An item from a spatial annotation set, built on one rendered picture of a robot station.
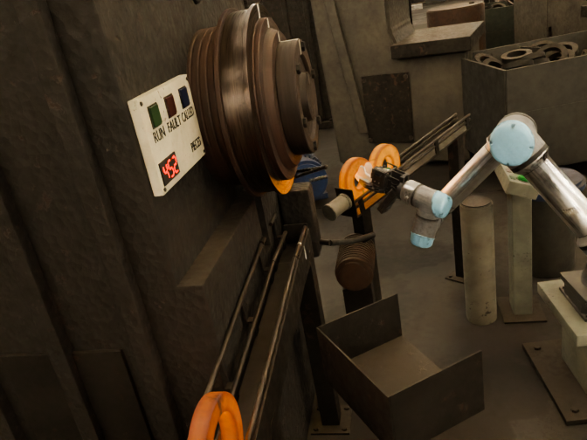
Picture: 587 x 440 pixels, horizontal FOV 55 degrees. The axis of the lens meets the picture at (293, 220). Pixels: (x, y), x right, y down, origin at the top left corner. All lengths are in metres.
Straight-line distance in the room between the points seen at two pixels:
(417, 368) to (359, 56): 3.15
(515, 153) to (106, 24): 1.10
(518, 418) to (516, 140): 0.90
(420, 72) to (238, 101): 2.91
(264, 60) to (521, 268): 1.43
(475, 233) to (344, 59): 2.25
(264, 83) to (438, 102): 2.89
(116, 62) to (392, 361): 0.81
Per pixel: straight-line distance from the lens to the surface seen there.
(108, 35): 1.03
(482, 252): 2.24
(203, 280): 1.13
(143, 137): 1.04
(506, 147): 1.65
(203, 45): 1.35
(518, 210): 2.24
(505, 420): 2.01
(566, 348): 2.17
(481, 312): 2.37
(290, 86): 1.30
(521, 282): 2.38
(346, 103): 4.24
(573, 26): 5.30
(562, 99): 3.60
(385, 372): 1.23
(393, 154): 2.08
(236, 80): 1.24
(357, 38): 4.13
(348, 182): 1.90
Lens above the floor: 1.38
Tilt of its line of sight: 23 degrees down
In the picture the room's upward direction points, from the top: 11 degrees counter-clockwise
